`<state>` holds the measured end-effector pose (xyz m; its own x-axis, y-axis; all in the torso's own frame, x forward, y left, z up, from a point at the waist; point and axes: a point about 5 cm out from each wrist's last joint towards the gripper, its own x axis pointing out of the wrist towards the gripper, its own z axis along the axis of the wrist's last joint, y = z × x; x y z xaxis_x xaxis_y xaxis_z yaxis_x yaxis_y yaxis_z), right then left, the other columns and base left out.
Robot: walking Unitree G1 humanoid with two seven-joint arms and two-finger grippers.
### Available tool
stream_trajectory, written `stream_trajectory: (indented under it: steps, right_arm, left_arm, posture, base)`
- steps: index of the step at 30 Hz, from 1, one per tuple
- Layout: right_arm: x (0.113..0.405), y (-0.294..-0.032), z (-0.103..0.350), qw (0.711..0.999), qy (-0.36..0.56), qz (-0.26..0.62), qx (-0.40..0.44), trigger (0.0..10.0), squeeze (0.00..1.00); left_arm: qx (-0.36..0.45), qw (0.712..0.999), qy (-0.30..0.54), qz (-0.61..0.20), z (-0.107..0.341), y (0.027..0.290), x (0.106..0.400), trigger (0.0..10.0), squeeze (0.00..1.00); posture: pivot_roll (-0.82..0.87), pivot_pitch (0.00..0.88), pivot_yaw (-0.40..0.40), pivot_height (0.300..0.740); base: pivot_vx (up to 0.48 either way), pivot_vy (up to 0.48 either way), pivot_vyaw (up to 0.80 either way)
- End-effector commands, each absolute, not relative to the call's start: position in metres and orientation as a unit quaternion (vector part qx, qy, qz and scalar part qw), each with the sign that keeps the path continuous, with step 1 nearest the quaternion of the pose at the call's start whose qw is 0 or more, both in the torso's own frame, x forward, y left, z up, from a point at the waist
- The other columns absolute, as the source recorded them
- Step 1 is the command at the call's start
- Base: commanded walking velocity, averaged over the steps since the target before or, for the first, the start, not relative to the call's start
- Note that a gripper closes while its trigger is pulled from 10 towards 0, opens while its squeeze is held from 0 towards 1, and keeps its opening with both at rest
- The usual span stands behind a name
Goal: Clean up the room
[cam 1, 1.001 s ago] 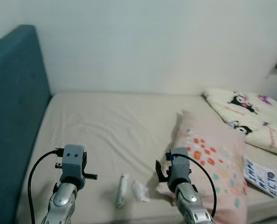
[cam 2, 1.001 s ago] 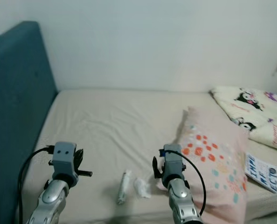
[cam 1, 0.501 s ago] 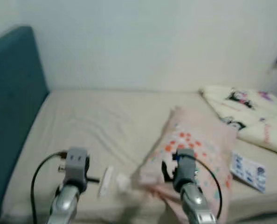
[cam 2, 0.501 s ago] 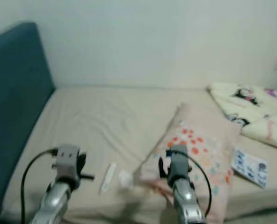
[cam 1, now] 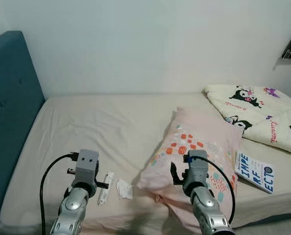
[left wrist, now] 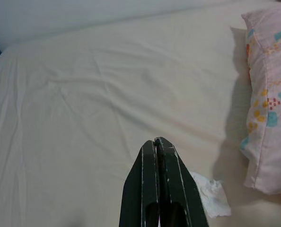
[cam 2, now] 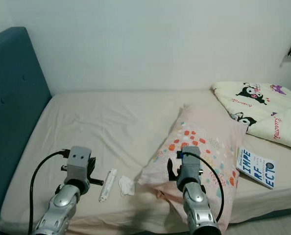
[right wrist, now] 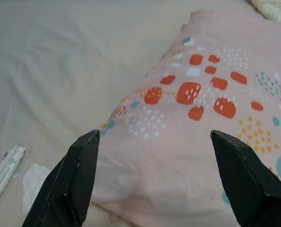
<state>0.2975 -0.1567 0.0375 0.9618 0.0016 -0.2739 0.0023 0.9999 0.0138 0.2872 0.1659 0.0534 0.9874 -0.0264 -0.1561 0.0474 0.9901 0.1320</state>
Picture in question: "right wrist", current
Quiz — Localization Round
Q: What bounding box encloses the white paper wrapper packet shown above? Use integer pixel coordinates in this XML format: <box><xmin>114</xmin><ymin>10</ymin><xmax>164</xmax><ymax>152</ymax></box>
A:
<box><xmin>0</xmin><ymin>145</ymin><xmax>27</xmax><ymax>212</ymax></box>

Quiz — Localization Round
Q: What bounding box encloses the pink patterned pillow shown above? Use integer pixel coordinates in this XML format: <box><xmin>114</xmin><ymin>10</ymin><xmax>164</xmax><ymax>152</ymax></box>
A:
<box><xmin>89</xmin><ymin>9</ymin><xmax>281</xmax><ymax>227</ymax></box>

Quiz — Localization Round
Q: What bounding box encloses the cream cartoon print blanket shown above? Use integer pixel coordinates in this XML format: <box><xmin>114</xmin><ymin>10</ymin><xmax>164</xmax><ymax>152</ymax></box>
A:
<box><xmin>249</xmin><ymin>0</ymin><xmax>281</xmax><ymax>23</ymax></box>

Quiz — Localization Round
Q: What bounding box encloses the bed with beige sheet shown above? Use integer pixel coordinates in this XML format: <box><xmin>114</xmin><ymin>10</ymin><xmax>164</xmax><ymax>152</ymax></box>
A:
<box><xmin>0</xmin><ymin>0</ymin><xmax>269</xmax><ymax>227</ymax></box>

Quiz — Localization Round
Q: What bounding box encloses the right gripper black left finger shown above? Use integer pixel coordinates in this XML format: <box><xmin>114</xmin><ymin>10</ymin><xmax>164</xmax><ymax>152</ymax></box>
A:
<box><xmin>21</xmin><ymin>129</ymin><xmax>101</xmax><ymax>227</ymax></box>

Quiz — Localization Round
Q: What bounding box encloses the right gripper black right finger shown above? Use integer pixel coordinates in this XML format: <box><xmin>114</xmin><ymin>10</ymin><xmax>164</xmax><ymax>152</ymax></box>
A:
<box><xmin>210</xmin><ymin>129</ymin><xmax>281</xmax><ymax>227</ymax></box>

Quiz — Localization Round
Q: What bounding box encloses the white tissue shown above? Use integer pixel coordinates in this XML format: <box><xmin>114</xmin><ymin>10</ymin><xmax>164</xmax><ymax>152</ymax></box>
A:
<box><xmin>22</xmin><ymin>163</ymin><xmax>52</xmax><ymax>216</ymax></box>

